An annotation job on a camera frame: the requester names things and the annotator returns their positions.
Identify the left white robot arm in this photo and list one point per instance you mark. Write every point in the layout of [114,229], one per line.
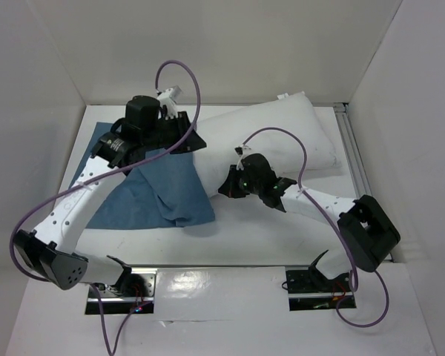
[49,249]

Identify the white pillow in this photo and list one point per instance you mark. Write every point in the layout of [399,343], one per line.
[294,113]

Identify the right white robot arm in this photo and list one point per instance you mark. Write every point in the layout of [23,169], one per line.
[291,196]

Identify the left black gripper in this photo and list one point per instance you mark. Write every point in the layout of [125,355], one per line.
[180,122]

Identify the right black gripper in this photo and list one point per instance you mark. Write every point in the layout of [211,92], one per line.
[236,182]

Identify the aluminium rail frame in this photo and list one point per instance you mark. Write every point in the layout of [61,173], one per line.
[352,148]

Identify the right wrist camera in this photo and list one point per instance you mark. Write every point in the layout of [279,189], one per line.
[242,151]

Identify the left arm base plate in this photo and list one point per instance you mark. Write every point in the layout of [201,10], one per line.
[138,294]

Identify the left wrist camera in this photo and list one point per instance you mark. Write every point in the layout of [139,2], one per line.
[169,96]

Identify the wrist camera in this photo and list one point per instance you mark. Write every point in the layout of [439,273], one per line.
[169,96]
[242,151]

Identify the blue pillowcase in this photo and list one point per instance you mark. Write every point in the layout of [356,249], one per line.
[165,193]

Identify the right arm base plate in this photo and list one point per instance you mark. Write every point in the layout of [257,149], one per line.
[308,290]

